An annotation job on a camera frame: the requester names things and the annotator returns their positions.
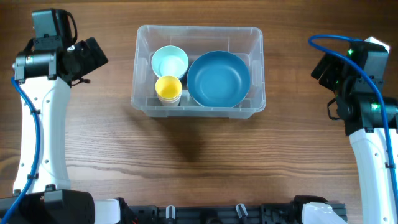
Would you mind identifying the mint green bowl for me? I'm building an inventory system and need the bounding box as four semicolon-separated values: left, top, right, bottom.
151;45;189;79

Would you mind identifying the yellow cup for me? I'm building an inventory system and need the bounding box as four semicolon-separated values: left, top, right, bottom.
155;76;182;100

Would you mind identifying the cream cup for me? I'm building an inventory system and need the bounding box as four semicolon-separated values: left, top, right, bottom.
161;100;180;106

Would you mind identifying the pink cup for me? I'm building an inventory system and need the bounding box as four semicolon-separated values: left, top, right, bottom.
158;95;181;102

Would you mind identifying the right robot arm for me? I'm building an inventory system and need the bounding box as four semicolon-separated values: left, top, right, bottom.
308;35;397;223

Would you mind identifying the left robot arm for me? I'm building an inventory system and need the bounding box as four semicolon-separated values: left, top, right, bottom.
1;9;134;223

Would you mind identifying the clear plastic storage bin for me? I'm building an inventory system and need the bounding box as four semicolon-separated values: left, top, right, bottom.
131;25;266;119

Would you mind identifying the right blue cable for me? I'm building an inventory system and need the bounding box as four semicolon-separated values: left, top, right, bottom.
308;34;398;215

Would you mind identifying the blue cable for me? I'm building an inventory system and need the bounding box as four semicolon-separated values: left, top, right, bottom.
308;34;398;215
0;77;42;224

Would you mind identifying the left blue cable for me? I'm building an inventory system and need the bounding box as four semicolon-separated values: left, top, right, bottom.
0;77;42;224

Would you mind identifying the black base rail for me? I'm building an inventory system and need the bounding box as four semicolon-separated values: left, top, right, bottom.
129;203;302;224

